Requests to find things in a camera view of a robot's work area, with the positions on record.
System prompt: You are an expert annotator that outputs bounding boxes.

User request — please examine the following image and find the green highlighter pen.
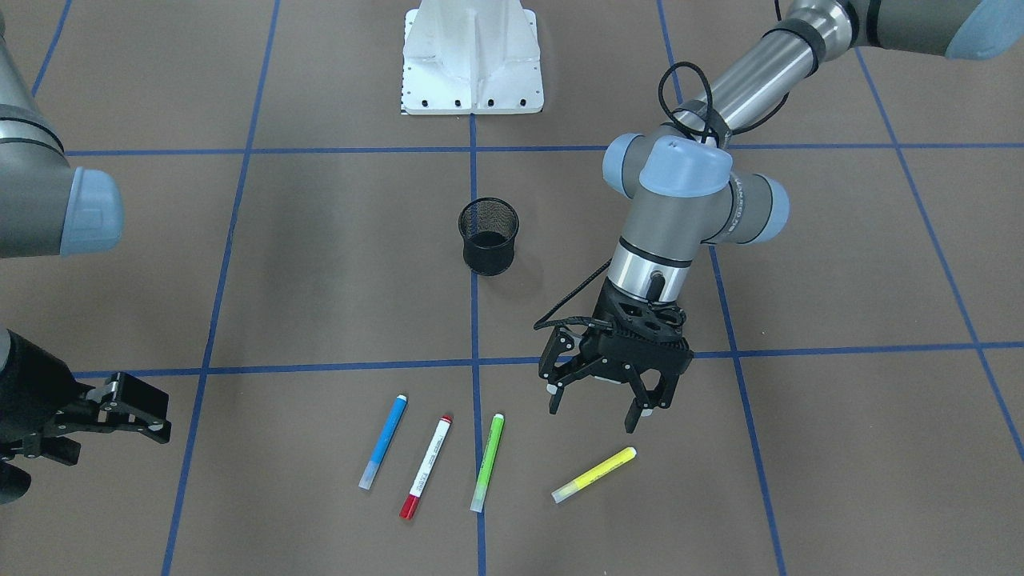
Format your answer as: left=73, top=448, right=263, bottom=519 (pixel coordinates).
left=470, top=413, right=506, bottom=515

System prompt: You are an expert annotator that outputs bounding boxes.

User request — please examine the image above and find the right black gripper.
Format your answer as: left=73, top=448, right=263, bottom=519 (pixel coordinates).
left=1, top=330, right=172, bottom=504

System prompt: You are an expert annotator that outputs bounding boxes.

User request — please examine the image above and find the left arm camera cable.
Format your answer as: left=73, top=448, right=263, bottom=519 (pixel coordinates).
left=534, top=61, right=793, bottom=333

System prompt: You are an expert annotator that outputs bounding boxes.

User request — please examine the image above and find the red cap white marker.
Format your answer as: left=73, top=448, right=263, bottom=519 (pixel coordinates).
left=399, top=414, right=453, bottom=521

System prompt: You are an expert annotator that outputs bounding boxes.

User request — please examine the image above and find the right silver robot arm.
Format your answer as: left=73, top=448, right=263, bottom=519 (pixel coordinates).
left=1, top=46, right=172, bottom=504

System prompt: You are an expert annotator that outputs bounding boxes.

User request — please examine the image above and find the yellow highlighter pen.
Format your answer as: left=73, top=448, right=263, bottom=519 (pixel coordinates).
left=551, top=447, right=638, bottom=504

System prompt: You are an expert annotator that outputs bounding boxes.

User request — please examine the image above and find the blue highlighter pen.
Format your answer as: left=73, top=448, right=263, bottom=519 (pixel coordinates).
left=358, top=394, right=407, bottom=491

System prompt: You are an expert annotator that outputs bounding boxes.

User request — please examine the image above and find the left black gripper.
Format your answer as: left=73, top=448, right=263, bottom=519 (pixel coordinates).
left=538, top=280, right=694, bottom=434

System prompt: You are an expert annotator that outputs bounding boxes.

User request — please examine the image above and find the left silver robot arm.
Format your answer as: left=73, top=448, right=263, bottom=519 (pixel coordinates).
left=534, top=1, right=1022, bottom=433

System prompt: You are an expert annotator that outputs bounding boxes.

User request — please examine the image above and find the black mesh pen holder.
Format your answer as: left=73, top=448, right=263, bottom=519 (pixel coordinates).
left=458, top=198, right=519, bottom=277

